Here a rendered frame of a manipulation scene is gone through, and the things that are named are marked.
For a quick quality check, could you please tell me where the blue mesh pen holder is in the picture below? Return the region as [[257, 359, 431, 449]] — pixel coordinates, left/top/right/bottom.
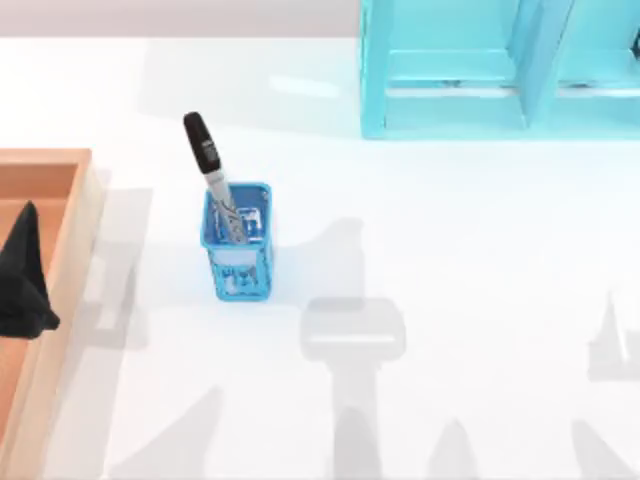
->
[[199, 182, 274, 303]]

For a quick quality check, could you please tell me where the black and white marker pen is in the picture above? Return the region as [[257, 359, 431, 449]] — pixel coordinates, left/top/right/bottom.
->
[[182, 111, 250, 244]]

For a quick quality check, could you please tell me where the light blue rack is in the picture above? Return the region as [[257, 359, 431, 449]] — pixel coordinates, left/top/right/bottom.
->
[[358, 0, 640, 142]]

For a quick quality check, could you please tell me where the salmon-coloured shallow box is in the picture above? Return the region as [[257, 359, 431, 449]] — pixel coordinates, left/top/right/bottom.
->
[[0, 148, 93, 480]]

